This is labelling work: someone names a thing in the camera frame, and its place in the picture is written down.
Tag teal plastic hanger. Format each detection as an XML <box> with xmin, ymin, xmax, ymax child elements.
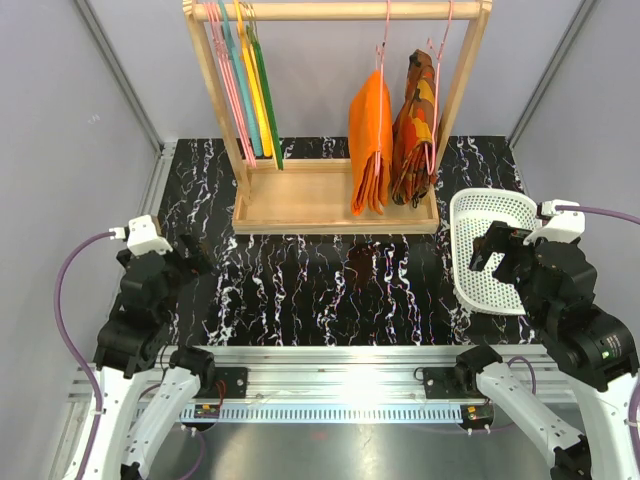
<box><xmin>218</xmin><ymin>1</ymin><xmax>263</xmax><ymax>157</ymax></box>

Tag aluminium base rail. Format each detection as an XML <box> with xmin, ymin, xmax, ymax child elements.
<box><xmin>67</xmin><ymin>343</ymin><xmax>606</xmax><ymax>426</ymax></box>

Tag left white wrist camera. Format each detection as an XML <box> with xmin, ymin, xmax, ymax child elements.
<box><xmin>108</xmin><ymin>214</ymin><xmax>173</xmax><ymax>257</ymax></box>

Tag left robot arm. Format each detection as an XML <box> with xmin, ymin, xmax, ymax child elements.
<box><xmin>54</xmin><ymin>227</ymin><xmax>217</xmax><ymax>479</ymax></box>

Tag camouflage orange trousers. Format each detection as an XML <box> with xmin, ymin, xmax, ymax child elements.
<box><xmin>391</xmin><ymin>49</ymin><xmax>436</xmax><ymax>207</ymax></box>

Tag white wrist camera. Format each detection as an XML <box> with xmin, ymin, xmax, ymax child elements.
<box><xmin>108</xmin><ymin>214</ymin><xmax>173</xmax><ymax>257</ymax></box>
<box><xmin>524</xmin><ymin>199</ymin><xmax>586</xmax><ymax>245</ymax></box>

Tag white plastic basket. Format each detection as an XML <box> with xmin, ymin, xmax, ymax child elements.
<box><xmin>449</xmin><ymin>188</ymin><xmax>541</xmax><ymax>316</ymax></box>

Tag yellow plastic hanger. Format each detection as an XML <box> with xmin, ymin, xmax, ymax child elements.
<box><xmin>234</xmin><ymin>1</ymin><xmax>273</xmax><ymax>157</ymax></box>

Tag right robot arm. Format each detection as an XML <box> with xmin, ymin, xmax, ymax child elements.
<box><xmin>453</xmin><ymin>221</ymin><xmax>639</xmax><ymax>479</ymax></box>

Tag black marble mat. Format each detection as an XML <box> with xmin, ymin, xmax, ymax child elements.
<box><xmin>159</xmin><ymin>136</ymin><xmax>535</xmax><ymax>346</ymax></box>

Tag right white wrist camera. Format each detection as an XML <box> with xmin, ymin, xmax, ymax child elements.
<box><xmin>524</xmin><ymin>199</ymin><xmax>586</xmax><ymax>245</ymax></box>

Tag green plastic hanger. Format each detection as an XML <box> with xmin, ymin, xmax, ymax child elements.
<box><xmin>245</xmin><ymin>3</ymin><xmax>284</xmax><ymax>171</ymax></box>

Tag wooden clothes rack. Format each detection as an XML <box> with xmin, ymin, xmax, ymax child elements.
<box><xmin>183</xmin><ymin>1</ymin><xmax>492</xmax><ymax>235</ymax></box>

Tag pink wire hanger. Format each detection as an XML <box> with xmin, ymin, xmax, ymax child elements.
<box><xmin>425</xmin><ymin>0</ymin><xmax>455</xmax><ymax>176</ymax></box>
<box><xmin>375</xmin><ymin>0</ymin><xmax>392</xmax><ymax>175</ymax></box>

